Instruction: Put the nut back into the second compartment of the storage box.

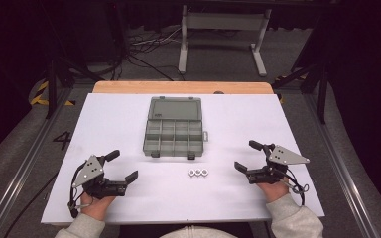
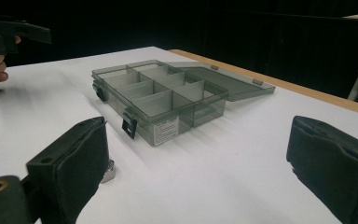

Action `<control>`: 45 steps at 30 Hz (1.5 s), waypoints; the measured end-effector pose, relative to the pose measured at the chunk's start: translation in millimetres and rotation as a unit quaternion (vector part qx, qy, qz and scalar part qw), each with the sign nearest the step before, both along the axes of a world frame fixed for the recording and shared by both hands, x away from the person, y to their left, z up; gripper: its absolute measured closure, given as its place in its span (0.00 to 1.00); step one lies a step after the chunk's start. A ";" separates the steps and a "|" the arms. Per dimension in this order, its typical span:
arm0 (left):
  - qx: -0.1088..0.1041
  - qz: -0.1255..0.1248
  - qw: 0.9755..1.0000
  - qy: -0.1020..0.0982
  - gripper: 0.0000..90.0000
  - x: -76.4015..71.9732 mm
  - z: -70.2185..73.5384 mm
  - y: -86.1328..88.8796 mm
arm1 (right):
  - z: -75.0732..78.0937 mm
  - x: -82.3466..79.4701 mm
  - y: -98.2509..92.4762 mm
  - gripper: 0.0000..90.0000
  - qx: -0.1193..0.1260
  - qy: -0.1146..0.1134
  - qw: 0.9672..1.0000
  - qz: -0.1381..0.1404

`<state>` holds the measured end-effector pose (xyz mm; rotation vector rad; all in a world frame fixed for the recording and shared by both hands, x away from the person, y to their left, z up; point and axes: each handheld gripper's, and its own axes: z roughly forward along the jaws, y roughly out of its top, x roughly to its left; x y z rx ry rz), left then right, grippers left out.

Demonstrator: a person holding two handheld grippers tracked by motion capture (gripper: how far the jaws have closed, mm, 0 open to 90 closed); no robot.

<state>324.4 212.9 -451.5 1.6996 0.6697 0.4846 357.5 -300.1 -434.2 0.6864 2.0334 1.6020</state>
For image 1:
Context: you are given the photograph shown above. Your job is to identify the person's left hand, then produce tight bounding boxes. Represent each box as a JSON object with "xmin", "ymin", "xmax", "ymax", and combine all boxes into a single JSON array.
[{"xmin": 79, "ymin": 191, "xmax": 117, "ymax": 222}]

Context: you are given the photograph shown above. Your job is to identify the bundle of floor cables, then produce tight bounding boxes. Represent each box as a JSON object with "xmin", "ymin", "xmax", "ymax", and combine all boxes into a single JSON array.
[{"xmin": 124, "ymin": 25, "xmax": 186, "ymax": 82}]

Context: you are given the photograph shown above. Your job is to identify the yellow black floor tape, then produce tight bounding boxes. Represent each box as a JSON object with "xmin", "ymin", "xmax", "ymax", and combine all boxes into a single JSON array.
[{"xmin": 29, "ymin": 80, "xmax": 76, "ymax": 107}]

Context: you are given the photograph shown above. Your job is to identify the person's right hand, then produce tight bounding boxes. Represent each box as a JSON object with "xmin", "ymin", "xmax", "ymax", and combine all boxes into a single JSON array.
[{"xmin": 256, "ymin": 178, "xmax": 291, "ymax": 204}]

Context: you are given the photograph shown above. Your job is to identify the grey plastic compartment box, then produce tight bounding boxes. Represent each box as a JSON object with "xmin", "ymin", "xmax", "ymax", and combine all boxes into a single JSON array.
[{"xmin": 142, "ymin": 95, "xmax": 209, "ymax": 159}]

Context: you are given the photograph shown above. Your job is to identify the black floor cable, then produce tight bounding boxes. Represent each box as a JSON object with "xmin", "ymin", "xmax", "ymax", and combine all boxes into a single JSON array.
[{"xmin": 2, "ymin": 171, "xmax": 60, "ymax": 238}]

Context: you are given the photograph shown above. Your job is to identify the white table board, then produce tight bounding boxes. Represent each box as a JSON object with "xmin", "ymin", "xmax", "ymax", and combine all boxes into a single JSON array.
[{"xmin": 41, "ymin": 92, "xmax": 325, "ymax": 226}]

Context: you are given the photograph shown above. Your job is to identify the grey metal stand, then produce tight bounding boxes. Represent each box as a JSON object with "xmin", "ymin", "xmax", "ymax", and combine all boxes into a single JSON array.
[{"xmin": 178, "ymin": 4, "xmax": 273, "ymax": 78}]

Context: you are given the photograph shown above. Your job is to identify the right hand-held gripper black cable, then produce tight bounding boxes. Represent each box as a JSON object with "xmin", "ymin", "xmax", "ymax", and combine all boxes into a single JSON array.
[{"xmin": 281, "ymin": 168, "xmax": 311, "ymax": 206}]

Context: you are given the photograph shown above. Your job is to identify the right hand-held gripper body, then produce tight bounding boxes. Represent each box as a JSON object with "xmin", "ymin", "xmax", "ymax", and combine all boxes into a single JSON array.
[{"xmin": 246, "ymin": 142, "xmax": 311, "ymax": 185}]

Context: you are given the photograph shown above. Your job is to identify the person's torso grey sweater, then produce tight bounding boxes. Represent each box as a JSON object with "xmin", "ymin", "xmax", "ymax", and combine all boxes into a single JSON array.
[{"xmin": 158, "ymin": 225, "xmax": 239, "ymax": 238}]

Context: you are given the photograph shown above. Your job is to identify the hand-held gripper black cable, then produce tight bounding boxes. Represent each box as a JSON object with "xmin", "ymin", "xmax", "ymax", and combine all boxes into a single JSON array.
[
  {"xmin": 281, "ymin": 168, "xmax": 311, "ymax": 206},
  {"xmin": 66, "ymin": 162, "xmax": 92, "ymax": 219}
]

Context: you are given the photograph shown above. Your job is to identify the aluminium floor rail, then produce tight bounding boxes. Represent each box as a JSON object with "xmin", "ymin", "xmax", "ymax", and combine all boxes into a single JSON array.
[
  {"xmin": 302, "ymin": 93, "xmax": 381, "ymax": 238},
  {"xmin": 0, "ymin": 87, "xmax": 75, "ymax": 238}
]

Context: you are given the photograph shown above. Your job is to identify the left hand-held gripper black cable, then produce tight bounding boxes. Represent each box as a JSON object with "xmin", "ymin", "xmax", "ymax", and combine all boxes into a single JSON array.
[{"xmin": 66, "ymin": 162, "xmax": 92, "ymax": 219}]

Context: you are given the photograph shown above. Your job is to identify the black tripod stand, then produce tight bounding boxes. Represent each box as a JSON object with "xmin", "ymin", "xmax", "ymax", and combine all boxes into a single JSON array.
[{"xmin": 44, "ymin": 54, "xmax": 106, "ymax": 120}]

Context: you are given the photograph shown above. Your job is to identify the black metal stand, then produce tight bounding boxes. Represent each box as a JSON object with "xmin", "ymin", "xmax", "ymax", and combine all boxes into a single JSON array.
[{"xmin": 271, "ymin": 60, "xmax": 329, "ymax": 125}]

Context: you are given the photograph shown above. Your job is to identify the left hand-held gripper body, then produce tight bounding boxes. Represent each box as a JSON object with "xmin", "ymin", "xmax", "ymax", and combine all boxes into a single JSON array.
[{"xmin": 71, "ymin": 154, "xmax": 129, "ymax": 200}]

